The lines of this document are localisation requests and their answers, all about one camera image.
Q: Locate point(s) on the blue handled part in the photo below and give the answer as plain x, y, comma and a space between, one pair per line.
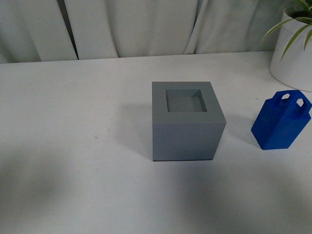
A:
281, 119

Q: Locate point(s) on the gray cube base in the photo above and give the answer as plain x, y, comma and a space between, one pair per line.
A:
187, 121

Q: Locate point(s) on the white plant pot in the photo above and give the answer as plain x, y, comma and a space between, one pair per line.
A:
295, 69

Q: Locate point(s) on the white curtain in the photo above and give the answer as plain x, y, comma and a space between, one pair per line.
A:
52, 30

